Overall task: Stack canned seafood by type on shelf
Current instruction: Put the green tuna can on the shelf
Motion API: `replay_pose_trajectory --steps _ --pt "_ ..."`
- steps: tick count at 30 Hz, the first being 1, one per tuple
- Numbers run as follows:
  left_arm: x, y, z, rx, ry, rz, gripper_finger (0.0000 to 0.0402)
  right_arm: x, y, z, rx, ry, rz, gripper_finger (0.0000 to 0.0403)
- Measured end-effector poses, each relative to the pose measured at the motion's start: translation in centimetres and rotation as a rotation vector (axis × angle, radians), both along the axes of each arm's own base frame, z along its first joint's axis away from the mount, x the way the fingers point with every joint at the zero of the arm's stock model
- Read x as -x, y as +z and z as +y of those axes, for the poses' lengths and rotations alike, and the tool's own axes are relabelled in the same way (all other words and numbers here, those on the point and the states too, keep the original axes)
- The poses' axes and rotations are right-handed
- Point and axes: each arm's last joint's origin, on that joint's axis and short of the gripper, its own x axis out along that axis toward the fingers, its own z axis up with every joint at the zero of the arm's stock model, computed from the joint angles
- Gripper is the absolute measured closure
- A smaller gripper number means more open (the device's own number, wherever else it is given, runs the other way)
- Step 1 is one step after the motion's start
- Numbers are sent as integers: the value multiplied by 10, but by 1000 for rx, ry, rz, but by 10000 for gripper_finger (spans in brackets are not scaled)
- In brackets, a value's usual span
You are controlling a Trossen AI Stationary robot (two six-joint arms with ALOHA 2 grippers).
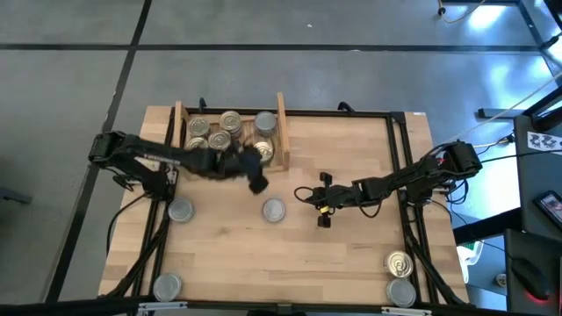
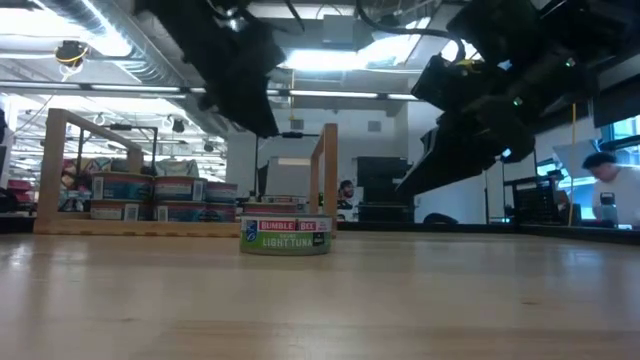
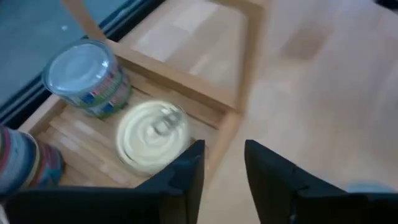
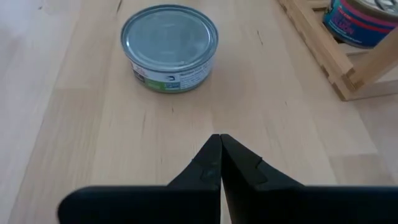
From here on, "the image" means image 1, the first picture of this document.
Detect white printed paper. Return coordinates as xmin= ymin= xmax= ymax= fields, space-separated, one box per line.
xmin=526 ymin=130 xmax=562 ymax=154

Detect black cable bundle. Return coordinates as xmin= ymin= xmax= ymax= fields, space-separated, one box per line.
xmin=432 ymin=131 xmax=517 ymax=220

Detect black computer mouse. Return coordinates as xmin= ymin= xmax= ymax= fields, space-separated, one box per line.
xmin=511 ymin=256 xmax=552 ymax=302

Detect silver-topped green label can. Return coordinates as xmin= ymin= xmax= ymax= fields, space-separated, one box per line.
xmin=152 ymin=273 xmax=184 ymax=303
xmin=385 ymin=278 xmax=417 ymax=308
xmin=262 ymin=197 xmax=287 ymax=224
xmin=254 ymin=111 xmax=278 ymax=138
xmin=168 ymin=197 xmax=195 ymax=224

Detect dark grey desk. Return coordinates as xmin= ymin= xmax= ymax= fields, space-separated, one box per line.
xmin=503 ymin=85 xmax=562 ymax=316

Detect wooden slatted shelf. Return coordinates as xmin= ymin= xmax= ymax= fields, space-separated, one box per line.
xmin=172 ymin=90 xmax=292 ymax=173

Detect silver bracket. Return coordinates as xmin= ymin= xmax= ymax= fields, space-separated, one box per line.
xmin=137 ymin=300 xmax=189 ymax=313
xmin=380 ymin=306 xmax=434 ymax=316

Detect black floor cable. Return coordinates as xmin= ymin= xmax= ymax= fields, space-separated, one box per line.
xmin=104 ymin=192 xmax=148 ymax=255

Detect white green bin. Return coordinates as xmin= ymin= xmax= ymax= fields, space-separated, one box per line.
xmin=456 ymin=239 xmax=484 ymax=284

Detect black smartphone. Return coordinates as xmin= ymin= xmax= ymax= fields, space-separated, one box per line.
xmin=533 ymin=189 xmax=562 ymax=229

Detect yellow floor cable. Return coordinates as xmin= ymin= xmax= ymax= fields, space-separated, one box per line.
xmin=437 ymin=0 xmax=488 ymax=25

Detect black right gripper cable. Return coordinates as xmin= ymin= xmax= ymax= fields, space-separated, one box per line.
xmin=292 ymin=185 xmax=317 ymax=205

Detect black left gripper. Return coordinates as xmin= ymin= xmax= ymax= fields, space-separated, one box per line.
xmin=201 ymin=144 xmax=270 ymax=195

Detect black front crossbar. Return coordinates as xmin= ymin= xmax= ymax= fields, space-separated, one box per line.
xmin=0 ymin=297 xmax=562 ymax=316

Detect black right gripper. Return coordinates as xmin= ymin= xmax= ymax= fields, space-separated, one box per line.
xmin=309 ymin=171 xmax=362 ymax=229

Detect blue pink salmon can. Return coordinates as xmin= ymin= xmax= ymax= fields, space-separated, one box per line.
xmin=218 ymin=109 xmax=243 ymax=138
xmin=254 ymin=140 xmax=276 ymax=164
xmin=187 ymin=116 xmax=211 ymax=138
xmin=207 ymin=129 xmax=233 ymax=152
xmin=384 ymin=249 xmax=414 ymax=279
xmin=184 ymin=136 xmax=210 ymax=151

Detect white rope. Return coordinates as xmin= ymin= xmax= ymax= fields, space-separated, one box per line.
xmin=432 ymin=69 xmax=562 ymax=148

